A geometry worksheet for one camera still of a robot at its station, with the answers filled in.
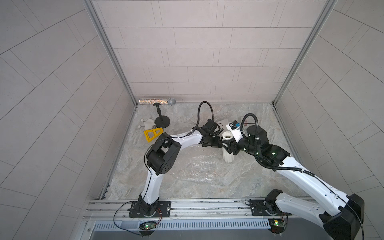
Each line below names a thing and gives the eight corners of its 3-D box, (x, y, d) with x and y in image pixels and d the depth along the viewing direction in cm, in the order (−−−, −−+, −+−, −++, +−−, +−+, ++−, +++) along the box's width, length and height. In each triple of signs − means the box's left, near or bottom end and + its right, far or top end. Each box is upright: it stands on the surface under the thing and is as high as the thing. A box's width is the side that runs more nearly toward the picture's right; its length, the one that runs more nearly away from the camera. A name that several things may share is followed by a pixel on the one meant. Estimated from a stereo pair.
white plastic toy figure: (143, 129, 102) (142, 127, 100) (146, 121, 107) (145, 119, 105) (154, 129, 102) (153, 127, 100) (156, 121, 107) (155, 119, 105)
